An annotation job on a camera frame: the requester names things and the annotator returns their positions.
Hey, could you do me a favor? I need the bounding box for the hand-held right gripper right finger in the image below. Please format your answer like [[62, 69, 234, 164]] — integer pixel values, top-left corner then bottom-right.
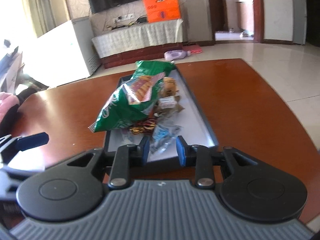
[[176, 135, 259, 190]]

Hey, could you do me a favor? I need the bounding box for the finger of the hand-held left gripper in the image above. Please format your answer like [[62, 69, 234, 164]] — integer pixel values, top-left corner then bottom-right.
[[0, 164, 45, 180], [0, 132, 49, 164]]

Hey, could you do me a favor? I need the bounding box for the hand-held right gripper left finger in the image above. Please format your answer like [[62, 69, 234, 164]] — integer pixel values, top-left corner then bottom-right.
[[66, 136, 150, 189]]

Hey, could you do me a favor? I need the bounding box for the dark foil chocolate candy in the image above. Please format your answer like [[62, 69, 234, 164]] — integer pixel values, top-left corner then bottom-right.
[[129, 119, 158, 136]]

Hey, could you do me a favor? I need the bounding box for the clear blue candy packet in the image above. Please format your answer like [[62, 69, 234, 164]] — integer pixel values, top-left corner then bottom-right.
[[150, 124, 182, 154]]

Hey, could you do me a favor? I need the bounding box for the blue grey tray box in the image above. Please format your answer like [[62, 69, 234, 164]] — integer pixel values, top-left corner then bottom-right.
[[104, 64, 218, 167]]

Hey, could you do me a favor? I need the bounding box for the brown paper nut packet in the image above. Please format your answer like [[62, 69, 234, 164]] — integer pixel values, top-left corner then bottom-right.
[[158, 96, 185, 113]]

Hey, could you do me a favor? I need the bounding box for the green snack bag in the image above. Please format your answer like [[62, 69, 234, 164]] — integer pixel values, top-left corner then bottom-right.
[[88, 76, 167, 133], [132, 60, 176, 80]]

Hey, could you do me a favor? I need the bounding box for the small brown paper packet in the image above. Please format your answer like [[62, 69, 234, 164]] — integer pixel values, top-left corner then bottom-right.
[[162, 77, 180, 97]]

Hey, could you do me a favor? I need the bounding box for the pink plush cushion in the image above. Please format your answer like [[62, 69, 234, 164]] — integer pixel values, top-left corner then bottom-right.
[[0, 91, 20, 140]]

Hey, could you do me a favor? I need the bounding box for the dark wooden television cabinet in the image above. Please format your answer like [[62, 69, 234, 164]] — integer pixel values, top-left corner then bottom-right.
[[101, 41, 185, 69]]

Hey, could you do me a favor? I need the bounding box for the white chest freezer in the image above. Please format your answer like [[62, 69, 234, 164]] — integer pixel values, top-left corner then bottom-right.
[[37, 17, 100, 88]]

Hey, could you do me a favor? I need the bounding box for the white bottle on floor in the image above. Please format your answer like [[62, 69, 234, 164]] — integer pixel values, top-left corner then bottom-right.
[[164, 50, 192, 60]]

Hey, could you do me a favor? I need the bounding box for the red floor slipper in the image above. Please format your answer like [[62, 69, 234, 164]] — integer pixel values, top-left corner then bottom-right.
[[182, 44, 203, 54]]

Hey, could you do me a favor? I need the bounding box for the cloth-covered tv cabinet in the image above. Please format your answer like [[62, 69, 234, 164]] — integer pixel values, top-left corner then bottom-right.
[[91, 19, 183, 58]]

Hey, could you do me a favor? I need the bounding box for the beige curtain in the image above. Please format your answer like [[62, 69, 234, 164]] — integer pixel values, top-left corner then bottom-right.
[[20, 0, 56, 38]]

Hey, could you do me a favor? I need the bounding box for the brown wooden door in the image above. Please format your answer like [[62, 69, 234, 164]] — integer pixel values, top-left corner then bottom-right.
[[205, 0, 228, 46]]

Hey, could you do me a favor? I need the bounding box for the orange gift box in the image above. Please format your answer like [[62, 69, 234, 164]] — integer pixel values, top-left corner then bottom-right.
[[142, 0, 182, 23]]

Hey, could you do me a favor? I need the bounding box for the silver refrigerator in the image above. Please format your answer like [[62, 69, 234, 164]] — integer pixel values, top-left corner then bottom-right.
[[292, 0, 307, 46]]

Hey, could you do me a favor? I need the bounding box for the white wall socket strip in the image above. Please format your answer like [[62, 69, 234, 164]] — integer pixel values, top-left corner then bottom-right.
[[112, 12, 134, 23]]

